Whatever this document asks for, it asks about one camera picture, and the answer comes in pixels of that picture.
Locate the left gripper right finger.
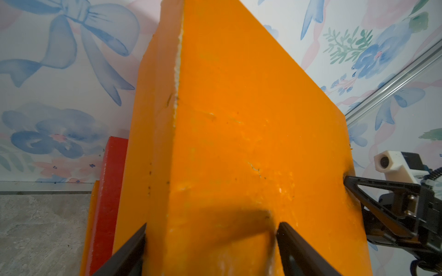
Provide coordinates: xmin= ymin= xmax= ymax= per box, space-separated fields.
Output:
xmin=276 ymin=222 xmax=341 ymax=276

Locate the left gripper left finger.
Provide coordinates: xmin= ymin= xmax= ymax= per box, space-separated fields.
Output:
xmin=93 ymin=224 xmax=146 ymax=276

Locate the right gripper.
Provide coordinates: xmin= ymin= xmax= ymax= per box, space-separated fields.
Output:
xmin=344 ymin=176 xmax=442 ymax=266

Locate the red shoebox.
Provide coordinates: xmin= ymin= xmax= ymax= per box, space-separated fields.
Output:
xmin=87 ymin=136 xmax=128 ymax=276

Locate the orange shoebox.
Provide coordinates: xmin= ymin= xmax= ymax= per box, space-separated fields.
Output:
xmin=113 ymin=1 xmax=372 ymax=276
xmin=79 ymin=181 xmax=100 ymax=276

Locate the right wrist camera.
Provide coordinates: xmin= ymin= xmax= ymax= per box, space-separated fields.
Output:
xmin=374 ymin=151 xmax=429 ymax=184

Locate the right corner aluminium post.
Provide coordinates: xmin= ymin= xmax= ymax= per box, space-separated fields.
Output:
xmin=345 ymin=40 xmax=442 ymax=127

